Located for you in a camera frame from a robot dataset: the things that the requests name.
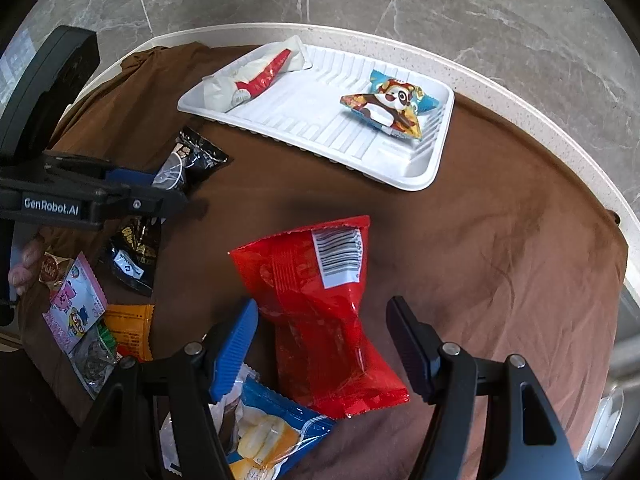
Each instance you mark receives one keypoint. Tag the blue panda snack packet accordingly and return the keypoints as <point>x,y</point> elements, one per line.
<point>395,105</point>

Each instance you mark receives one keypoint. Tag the green and clear snack packet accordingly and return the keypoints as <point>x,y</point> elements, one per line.
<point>92,365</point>

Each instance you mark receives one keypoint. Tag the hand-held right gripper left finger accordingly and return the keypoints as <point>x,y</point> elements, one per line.
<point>235,350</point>

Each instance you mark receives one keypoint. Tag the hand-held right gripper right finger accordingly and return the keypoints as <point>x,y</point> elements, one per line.
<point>410,350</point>

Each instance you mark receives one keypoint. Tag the small brown snack packet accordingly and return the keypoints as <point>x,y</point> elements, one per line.
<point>50,266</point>

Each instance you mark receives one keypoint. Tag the white and red snack packet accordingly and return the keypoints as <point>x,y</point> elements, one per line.
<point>225,90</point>

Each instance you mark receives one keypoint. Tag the blue and yellow snack packet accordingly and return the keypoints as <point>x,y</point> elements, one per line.
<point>270,435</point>

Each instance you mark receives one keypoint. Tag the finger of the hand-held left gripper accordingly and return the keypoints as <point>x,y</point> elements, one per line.
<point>130,177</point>
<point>150,204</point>

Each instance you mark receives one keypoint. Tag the clear white snack packet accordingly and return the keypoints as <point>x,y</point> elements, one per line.
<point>169,440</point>

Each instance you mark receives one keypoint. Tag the white plastic tray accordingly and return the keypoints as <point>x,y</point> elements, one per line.
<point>320,110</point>

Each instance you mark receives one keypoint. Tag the orange snack packet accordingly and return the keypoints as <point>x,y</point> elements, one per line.
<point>130,330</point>

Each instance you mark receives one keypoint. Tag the brown tablecloth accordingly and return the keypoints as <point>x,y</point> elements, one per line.
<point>500,240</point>

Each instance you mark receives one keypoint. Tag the black and gold snack packet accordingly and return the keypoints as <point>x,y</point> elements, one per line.
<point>132,260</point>

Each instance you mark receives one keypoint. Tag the large red snack packet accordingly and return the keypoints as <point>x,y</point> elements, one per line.
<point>310,320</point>

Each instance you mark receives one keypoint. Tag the person's left hand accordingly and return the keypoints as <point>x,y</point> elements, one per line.
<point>26,265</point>

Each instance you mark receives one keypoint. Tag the black clear-window snack packet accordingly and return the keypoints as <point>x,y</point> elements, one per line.
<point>200,152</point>

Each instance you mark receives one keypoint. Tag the pink cartoon snack packet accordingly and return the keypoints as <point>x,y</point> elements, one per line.
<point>75,305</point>

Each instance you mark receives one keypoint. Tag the clear plastic container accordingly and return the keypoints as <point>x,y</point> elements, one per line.
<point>605,425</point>

